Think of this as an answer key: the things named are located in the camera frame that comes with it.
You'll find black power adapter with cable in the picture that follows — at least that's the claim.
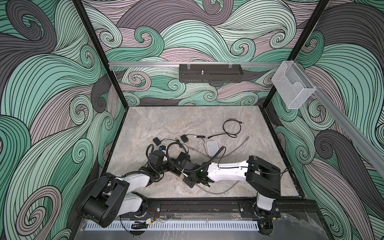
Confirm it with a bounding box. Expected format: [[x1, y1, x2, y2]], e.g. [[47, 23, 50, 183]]
[[153, 138, 189, 154]]

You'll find grey ethernet cable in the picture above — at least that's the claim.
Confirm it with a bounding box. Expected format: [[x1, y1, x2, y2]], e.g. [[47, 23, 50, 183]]
[[191, 136, 250, 195]]

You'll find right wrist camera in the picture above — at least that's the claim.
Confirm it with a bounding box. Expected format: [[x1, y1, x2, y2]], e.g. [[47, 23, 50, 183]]
[[175, 152, 194, 170]]

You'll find black wall tray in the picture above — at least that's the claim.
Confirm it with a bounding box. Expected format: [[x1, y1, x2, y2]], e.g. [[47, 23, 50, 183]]
[[179, 65, 244, 85]]

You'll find white network switch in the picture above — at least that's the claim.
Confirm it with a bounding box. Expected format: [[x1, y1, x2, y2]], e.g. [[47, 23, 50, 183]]
[[207, 141, 219, 157]]

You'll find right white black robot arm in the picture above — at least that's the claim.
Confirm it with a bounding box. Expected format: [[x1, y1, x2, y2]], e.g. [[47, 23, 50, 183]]
[[165, 142, 282, 212]]

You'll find clear plastic wall holder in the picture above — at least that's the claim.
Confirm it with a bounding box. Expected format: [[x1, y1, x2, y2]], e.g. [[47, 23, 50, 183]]
[[272, 61, 316, 110]]

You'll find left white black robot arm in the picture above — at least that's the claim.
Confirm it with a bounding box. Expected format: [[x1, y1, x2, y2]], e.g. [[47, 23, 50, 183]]
[[78, 144, 171, 228]]

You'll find white slotted cable duct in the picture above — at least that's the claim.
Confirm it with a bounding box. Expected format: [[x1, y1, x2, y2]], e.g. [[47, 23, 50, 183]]
[[85, 221, 259, 232]]

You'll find aluminium wall rail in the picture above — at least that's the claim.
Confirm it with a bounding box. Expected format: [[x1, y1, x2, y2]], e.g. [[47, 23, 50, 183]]
[[108, 61, 281, 68]]

